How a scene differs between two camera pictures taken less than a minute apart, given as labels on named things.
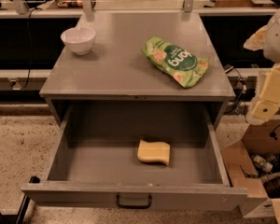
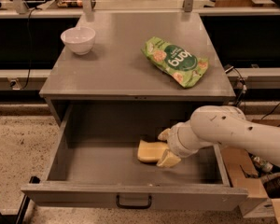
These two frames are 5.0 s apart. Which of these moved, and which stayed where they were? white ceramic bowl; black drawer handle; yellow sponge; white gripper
Moved: white gripper
Stayed: black drawer handle; yellow sponge; white ceramic bowl
